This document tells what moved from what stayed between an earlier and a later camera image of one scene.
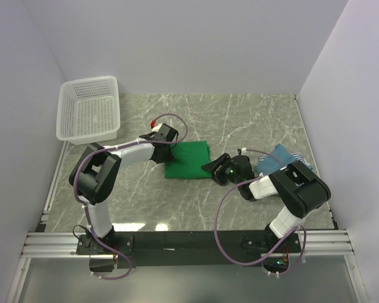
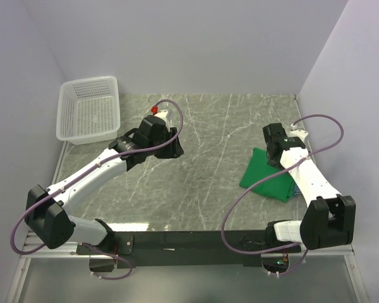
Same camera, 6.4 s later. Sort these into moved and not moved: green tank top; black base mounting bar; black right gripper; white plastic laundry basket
Moved: green tank top; black right gripper
Not moved: white plastic laundry basket; black base mounting bar
